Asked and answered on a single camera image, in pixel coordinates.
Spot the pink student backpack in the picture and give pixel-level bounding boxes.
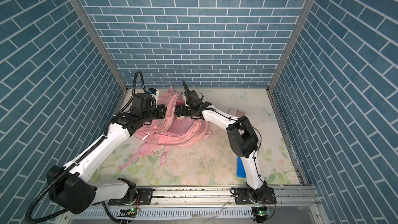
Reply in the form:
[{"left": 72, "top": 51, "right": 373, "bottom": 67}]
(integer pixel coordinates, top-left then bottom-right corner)
[{"left": 119, "top": 87, "right": 211, "bottom": 171}]

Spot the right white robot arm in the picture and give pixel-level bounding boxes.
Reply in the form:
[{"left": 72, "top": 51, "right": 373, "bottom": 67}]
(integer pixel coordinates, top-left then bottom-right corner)
[{"left": 175, "top": 85, "right": 277, "bottom": 205}]

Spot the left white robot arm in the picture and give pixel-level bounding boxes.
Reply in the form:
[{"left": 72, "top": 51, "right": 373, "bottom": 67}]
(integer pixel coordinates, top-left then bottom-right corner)
[{"left": 47, "top": 88, "right": 167, "bottom": 214}]

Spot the pink desk calculator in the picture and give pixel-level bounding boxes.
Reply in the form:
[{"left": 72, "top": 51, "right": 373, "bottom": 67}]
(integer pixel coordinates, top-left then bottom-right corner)
[{"left": 228, "top": 107, "right": 246, "bottom": 118}]

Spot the blue pencil case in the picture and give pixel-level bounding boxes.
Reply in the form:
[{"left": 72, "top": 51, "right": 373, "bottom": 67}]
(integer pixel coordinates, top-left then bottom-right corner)
[{"left": 236, "top": 157, "right": 246, "bottom": 178}]

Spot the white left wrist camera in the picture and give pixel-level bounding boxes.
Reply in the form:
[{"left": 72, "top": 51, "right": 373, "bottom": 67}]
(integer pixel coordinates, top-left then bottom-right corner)
[{"left": 147, "top": 88, "right": 160, "bottom": 101}]

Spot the right black cable loop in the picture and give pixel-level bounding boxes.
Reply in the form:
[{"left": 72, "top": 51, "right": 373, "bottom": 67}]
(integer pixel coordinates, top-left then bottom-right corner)
[{"left": 181, "top": 80, "right": 192, "bottom": 99}]

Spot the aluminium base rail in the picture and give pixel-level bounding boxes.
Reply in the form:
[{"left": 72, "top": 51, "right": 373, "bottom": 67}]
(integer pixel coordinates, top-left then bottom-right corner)
[{"left": 56, "top": 185, "right": 328, "bottom": 224}]

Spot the left black corrugated cable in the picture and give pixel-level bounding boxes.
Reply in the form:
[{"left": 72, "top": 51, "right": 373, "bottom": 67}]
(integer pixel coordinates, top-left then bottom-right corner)
[{"left": 24, "top": 70, "right": 147, "bottom": 224}]

